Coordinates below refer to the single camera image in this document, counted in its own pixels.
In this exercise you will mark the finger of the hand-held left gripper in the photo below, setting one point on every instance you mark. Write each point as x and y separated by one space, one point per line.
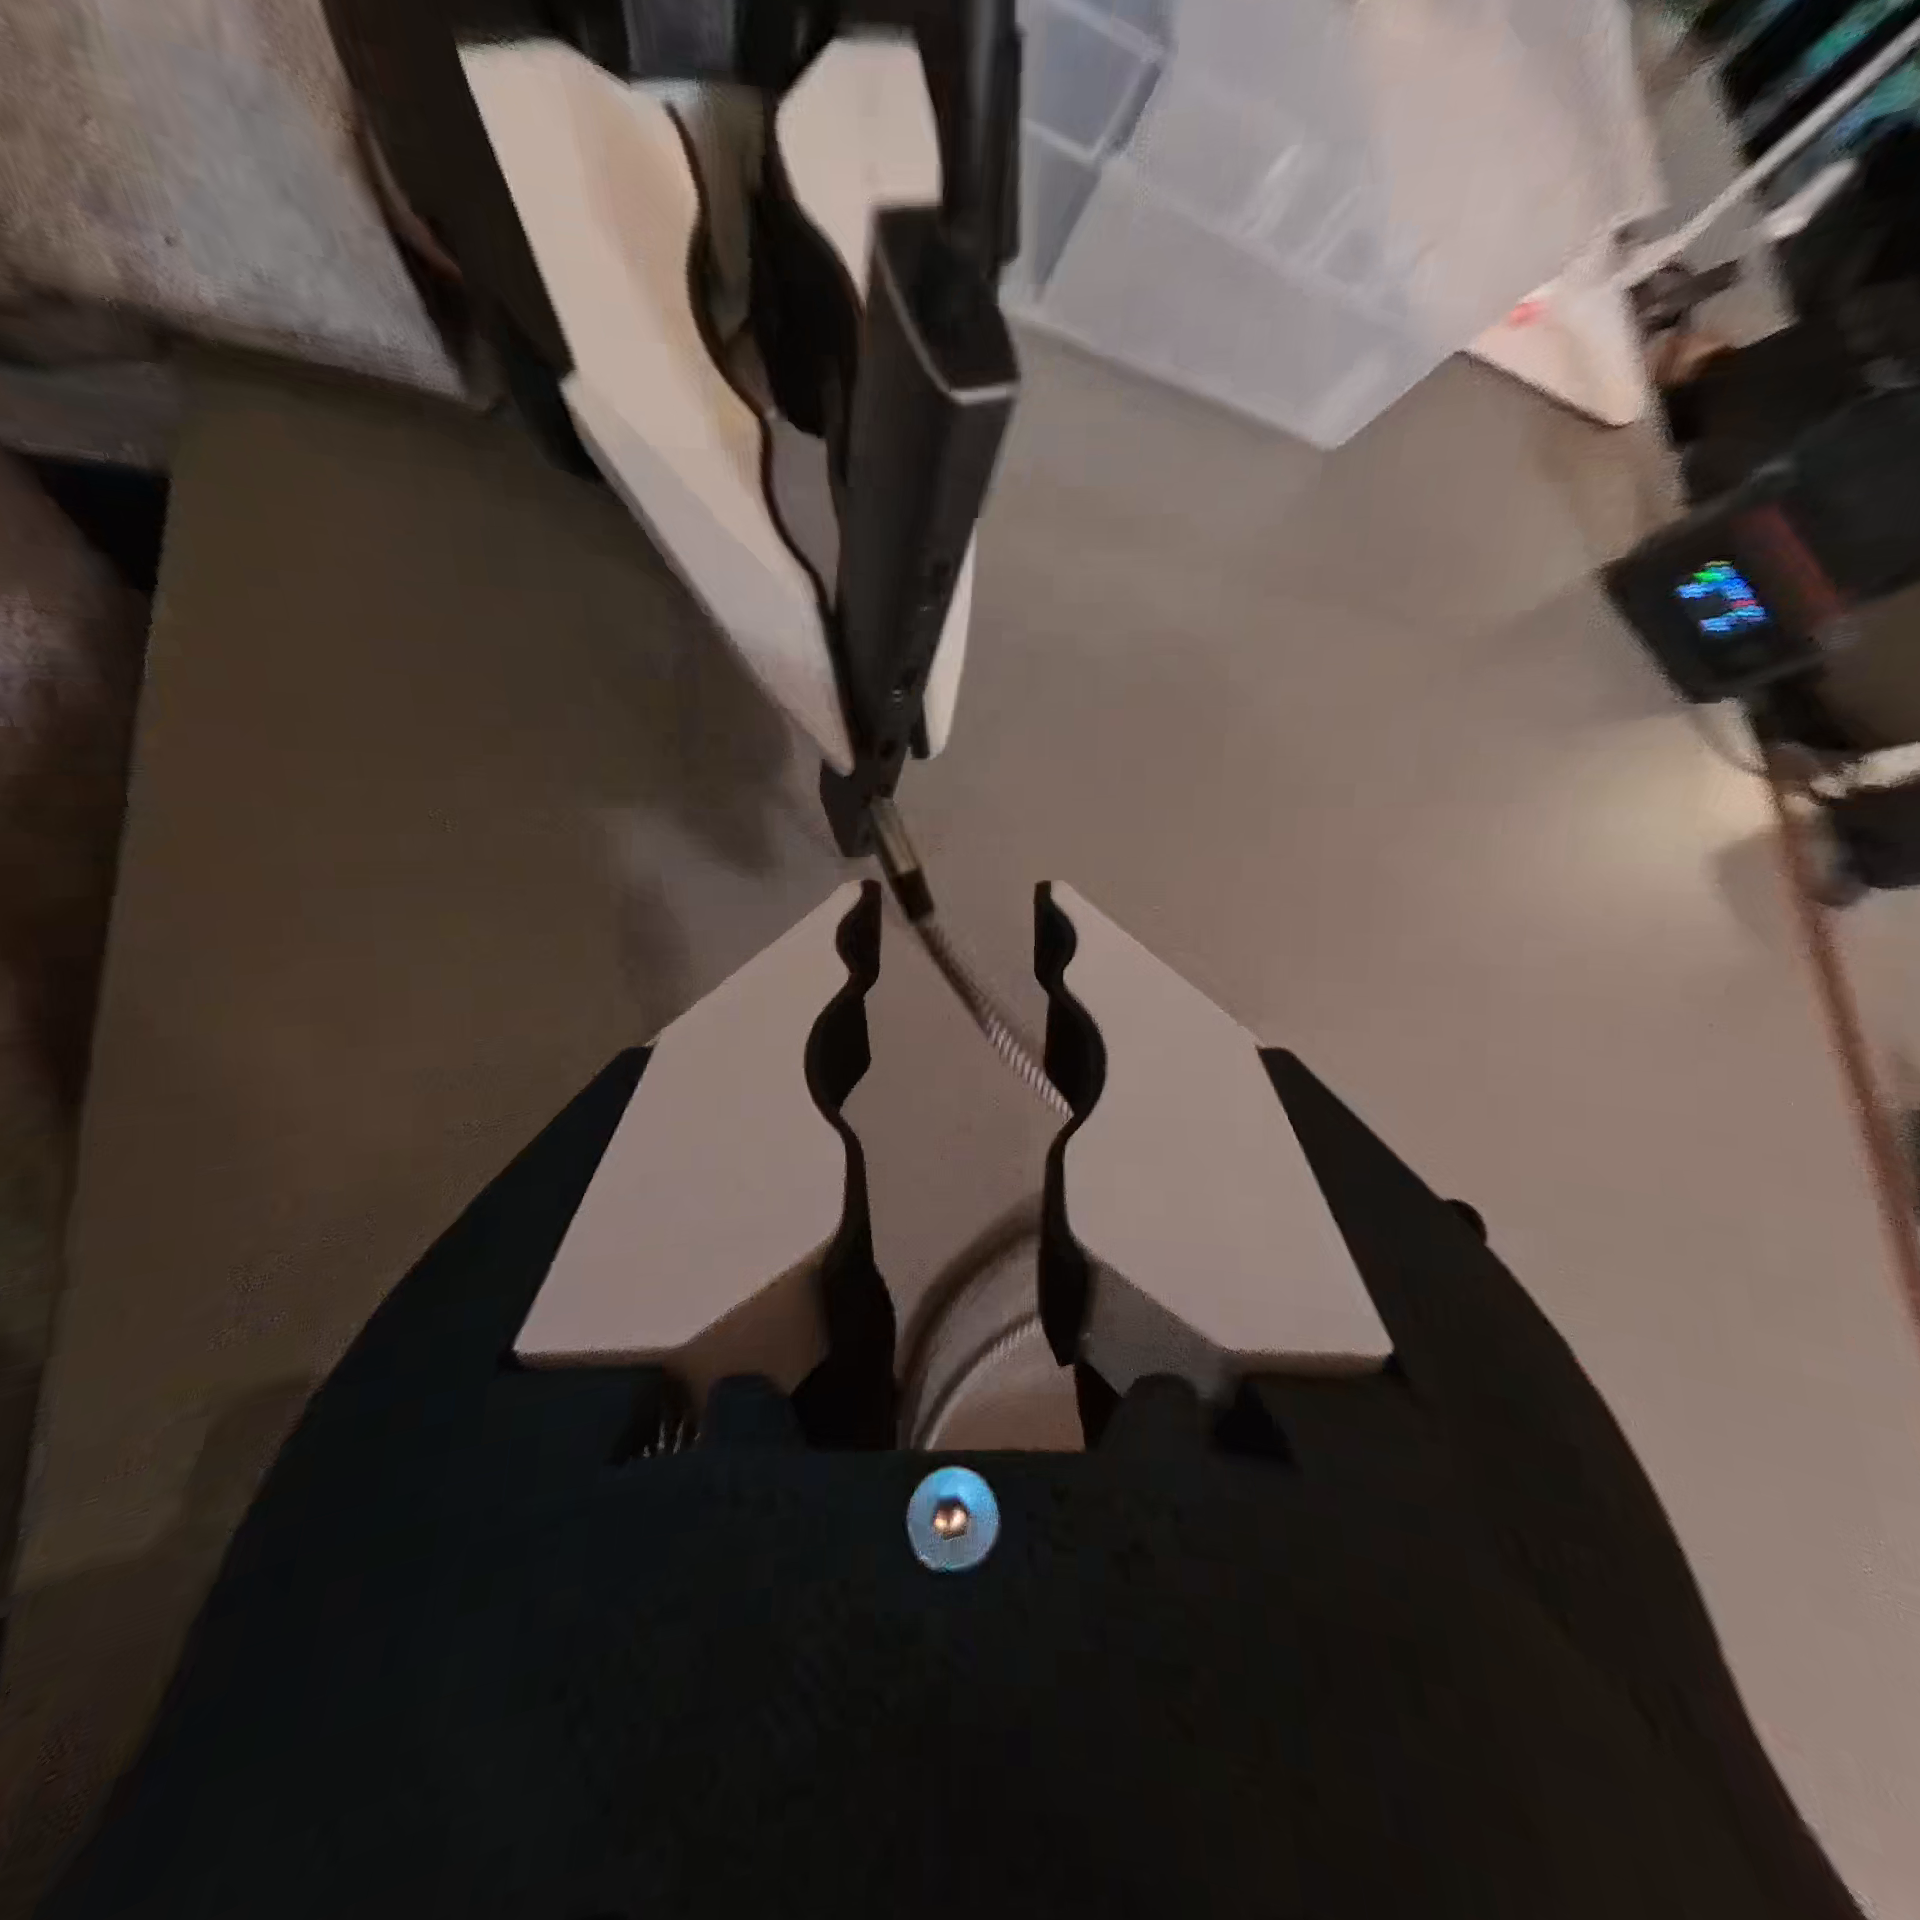
945 676
649 389

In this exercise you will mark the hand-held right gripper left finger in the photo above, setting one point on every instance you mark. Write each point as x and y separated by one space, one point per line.
702 1198

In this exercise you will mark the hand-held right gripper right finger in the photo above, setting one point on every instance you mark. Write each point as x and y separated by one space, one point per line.
1214 1216

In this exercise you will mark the grey usb hub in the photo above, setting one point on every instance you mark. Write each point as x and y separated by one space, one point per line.
913 449

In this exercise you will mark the clear plastic bin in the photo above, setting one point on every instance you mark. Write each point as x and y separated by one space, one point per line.
1245 222

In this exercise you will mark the pale fuzzy cloth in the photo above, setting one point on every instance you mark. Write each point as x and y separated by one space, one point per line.
196 194

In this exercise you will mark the grey metal cylinder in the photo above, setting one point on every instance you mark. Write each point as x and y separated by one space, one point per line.
976 1340

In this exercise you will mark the black device with lit screen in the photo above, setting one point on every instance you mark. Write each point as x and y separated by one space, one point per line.
1728 609

